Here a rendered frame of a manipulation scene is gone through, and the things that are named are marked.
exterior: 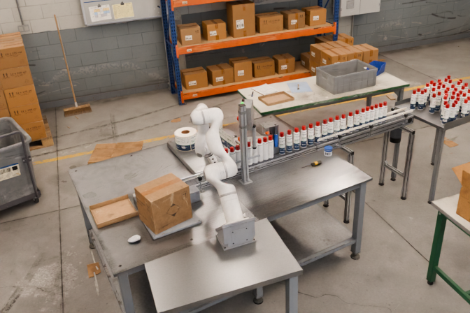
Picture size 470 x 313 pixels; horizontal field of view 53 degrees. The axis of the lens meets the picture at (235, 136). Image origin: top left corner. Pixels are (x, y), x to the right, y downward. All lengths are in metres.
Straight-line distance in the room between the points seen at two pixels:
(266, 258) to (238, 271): 0.21
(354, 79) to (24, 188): 3.79
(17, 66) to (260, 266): 4.36
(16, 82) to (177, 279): 4.12
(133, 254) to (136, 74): 5.18
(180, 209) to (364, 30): 6.83
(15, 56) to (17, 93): 0.47
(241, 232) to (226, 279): 0.34
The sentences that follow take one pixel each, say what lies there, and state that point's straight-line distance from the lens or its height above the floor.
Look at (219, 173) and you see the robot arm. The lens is 3.18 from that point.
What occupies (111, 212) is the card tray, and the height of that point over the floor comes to 0.83.
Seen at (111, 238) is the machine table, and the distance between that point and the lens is 3.45.
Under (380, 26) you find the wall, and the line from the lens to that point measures 9.73.
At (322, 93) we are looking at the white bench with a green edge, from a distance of 5.58.
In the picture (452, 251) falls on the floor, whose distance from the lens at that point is 4.71.
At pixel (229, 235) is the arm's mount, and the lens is 3.13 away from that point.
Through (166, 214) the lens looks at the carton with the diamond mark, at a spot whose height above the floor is 0.97.
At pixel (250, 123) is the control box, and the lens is 3.60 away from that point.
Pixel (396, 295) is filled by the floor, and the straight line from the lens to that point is 4.17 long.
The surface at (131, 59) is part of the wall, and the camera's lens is 8.02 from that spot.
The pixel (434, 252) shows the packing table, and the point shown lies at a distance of 4.11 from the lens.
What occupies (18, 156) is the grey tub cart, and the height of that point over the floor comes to 0.65.
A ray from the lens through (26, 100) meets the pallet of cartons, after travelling 6.59.
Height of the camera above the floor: 2.89
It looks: 27 degrees down
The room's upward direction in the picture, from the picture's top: 3 degrees counter-clockwise
